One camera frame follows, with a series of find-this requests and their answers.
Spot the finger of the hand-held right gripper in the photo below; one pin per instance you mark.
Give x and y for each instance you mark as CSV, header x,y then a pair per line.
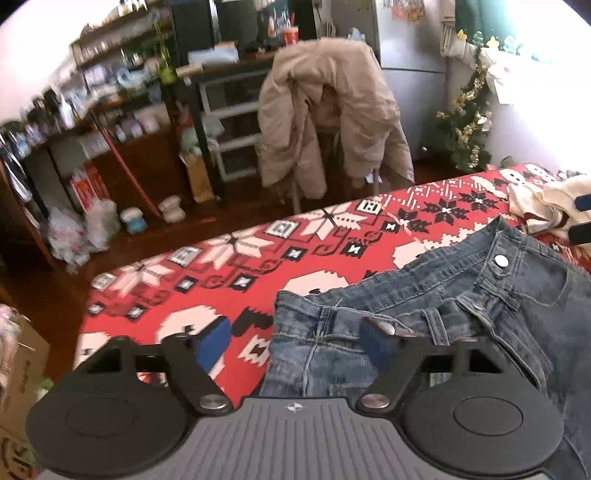
x,y
583,202
581,234

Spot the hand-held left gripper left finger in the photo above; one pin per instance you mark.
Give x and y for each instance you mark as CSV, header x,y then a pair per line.
x,y
214,341

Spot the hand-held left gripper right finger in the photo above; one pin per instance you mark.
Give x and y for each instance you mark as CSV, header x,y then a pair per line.
x,y
375,344

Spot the white striped sweater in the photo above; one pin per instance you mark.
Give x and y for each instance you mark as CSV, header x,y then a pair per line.
x,y
540,198

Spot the blue denim jeans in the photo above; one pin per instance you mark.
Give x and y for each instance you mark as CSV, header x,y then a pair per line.
x,y
461,295

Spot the red patterned blanket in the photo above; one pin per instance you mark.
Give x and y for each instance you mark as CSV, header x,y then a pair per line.
x,y
152,288

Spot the white pet bowl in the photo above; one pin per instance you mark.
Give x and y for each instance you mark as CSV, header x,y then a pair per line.
x,y
171,208

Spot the small Christmas tree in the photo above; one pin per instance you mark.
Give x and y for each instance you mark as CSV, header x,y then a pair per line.
x,y
461,124

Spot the blue pet bowl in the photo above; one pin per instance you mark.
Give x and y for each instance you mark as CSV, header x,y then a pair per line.
x,y
133,221

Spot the white bow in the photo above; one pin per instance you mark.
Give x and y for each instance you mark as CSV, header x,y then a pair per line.
x,y
503,78

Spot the yellow paper bag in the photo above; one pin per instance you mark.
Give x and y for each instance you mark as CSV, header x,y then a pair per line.
x,y
198,180

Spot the chair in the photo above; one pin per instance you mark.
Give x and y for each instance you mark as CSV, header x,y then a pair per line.
x,y
296,198

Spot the white plastic bag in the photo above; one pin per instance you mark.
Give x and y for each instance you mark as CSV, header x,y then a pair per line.
x,y
87,230

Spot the wooden drawer cabinet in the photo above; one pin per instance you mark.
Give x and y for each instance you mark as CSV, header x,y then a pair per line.
x,y
147,161

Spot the cardboard box with logo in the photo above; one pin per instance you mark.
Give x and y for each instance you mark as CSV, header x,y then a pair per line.
x,y
23,369

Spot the red carton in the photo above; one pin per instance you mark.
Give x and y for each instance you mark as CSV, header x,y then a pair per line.
x,y
90,187

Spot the grey refrigerator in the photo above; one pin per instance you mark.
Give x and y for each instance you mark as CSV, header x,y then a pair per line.
x,y
415,92

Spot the white drawer unit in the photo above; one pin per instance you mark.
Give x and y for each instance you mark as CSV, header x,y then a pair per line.
x,y
235,138

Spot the green printed curtain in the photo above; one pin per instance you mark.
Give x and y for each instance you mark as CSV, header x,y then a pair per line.
x,y
480,18

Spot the beige tote bag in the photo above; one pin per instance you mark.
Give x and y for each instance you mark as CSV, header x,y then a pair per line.
x,y
449,32

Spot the dark desk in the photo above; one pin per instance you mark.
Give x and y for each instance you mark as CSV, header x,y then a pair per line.
x,y
201,106

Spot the fridge magnets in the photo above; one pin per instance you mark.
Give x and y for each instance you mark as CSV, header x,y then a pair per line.
x,y
406,10

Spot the beige jacket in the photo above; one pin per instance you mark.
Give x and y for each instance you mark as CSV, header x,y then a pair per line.
x,y
300,92

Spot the cluttered shelf rack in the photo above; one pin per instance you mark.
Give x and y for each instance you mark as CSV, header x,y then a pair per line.
x,y
106,78

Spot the light blue cloth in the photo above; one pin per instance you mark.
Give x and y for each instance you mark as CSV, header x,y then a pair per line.
x,y
212,55

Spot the black computer tower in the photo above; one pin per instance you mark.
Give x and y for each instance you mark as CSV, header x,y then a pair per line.
x,y
194,32

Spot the red paper cup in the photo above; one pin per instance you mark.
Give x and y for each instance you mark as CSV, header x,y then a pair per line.
x,y
291,37

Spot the black monitor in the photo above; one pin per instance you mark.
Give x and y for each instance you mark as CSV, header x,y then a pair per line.
x,y
240,23

